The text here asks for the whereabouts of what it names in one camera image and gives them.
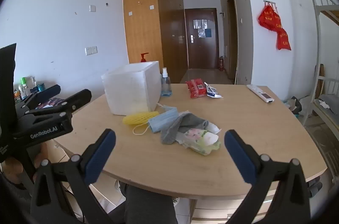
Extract yellow foam fruit net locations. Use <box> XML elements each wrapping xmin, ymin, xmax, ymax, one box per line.
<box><xmin>122</xmin><ymin>111</ymin><xmax>160</xmax><ymax>125</ymax></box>

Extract dark bag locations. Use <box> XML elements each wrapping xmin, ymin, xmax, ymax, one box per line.
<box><xmin>287</xmin><ymin>96</ymin><xmax>303</xmax><ymax>115</ymax></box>

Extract wooden board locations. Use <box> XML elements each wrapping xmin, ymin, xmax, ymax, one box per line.
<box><xmin>319</xmin><ymin>64</ymin><xmax>326</xmax><ymax>97</ymax></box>

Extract door paper notices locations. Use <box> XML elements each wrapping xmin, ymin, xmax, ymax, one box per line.
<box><xmin>193</xmin><ymin>19</ymin><xmax>212</xmax><ymax>38</ymax></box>

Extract white remote control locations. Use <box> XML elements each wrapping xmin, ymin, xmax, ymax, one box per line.
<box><xmin>246</xmin><ymin>84</ymin><xmax>274</xmax><ymax>103</ymax></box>

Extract red snack packet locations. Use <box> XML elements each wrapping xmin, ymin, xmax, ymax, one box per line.
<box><xmin>185</xmin><ymin>79</ymin><xmax>207</xmax><ymax>99</ymax></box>

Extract grey sock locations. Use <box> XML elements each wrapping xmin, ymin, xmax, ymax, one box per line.
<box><xmin>161</xmin><ymin>112</ymin><xmax>216</xmax><ymax>145</ymax></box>

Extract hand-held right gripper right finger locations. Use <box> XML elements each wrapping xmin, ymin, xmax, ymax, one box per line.
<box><xmin>224</xmin><ymin>129</ymin><xmax>312</xmax><ymax>224</ymax></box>

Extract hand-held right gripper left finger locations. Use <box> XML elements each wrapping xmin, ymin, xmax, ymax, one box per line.
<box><xmin>30</xmin><ymin>129</ymin><xmax>125</xmax><ymax>224</ymax></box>

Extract blue face mask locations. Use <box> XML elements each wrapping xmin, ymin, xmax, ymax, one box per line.
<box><xmin>132</xmin><ymin>105</ymin><xmax>186</xmax><ymax>136</ymax></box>

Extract brown side door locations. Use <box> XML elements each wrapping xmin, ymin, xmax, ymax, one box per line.
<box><xmin>227</xmin><ymin>0</ymin><xmax>238</xmax><ymax>84</ymax></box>

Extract person's leg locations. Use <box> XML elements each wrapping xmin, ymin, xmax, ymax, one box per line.
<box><xmin>106</xmin><ymin>183</ymin><xmax>178</xmax><ymax>224</ymax></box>

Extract floral tissue pack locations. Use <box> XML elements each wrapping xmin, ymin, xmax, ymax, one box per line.
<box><xmin>177</xmin><ymin>128</ymin><xmax>221</xmax><ymax>156</ymax></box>

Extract dark brown entrance door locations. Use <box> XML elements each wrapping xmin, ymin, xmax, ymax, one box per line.
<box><xmin>184</xmin><ymin>8</ymin><xmax>220</xmax><ymax>70</ymax></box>

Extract wooden wardrobe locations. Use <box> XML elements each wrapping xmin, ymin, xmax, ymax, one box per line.
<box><xmin>122</xmin><ymin>0</ymin><xmax>185</xmax><ymax>84</ymax></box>

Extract white blue tube packet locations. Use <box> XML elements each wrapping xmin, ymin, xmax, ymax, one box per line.
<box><xmin>204</xmin><ymin>83</ymin><xmax>223</xmax><ymax>99</ymax></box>

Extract white foam box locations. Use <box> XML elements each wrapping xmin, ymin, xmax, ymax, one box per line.
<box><xmin>101</xmin><ymin>61</ymin><xmax>161</xmax><ymax>116</ymax></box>

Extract row of toiletry bottles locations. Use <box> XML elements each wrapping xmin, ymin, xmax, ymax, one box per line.
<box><xmin>13</xmin><ymin>76</ymin><xmax>45</xmax><ymax>104</ymax></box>

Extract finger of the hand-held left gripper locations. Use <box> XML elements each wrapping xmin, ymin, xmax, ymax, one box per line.
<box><xmin>25</xmin><ymin>89</ymin><xmax>92</xmax><ymax>121</ymax></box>
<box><xmin>16</xmin><ymin>84</ymin><xmax>62</xmax><ymax>110</ymax></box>

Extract person's left hand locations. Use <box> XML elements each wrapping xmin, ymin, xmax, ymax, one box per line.
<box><xmin>0</xmin><ymin>144</ymin><xmax>49</xmax><ymax>190</ymax></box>

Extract clear blue spray bottle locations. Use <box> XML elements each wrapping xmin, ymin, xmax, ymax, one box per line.
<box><xmin>160</xmin><ymin>67</ymin><xmax>172</xmax><ymax>97</ymax></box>

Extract white metal bunk bed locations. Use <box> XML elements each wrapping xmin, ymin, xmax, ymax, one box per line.
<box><xmin>306</xmin><ymin>0</ymin><xmax>339</xmax><ymax>129</ymax></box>

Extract white paper sheet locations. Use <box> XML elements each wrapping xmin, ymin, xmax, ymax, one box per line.
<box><xmin>207</xmin><ymin>122</ymin><xmax>222</xmax><ymax>134</ymax></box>

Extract grey bed mattress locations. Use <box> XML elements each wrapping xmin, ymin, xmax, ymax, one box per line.
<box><xmin>315</xmin><ymin>94</ymin><xmax>339</xmax><ymax>121</ymax></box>

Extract red cloth bag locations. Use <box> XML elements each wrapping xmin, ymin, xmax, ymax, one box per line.
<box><xmin>276</xmin><ymin>27</ymin><xmax>292</xmax><ymax>51</ymax></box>
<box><xmin>258</xmin><ymin>4</ymin><xmax>282</xmax><ymax>31</ymax></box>

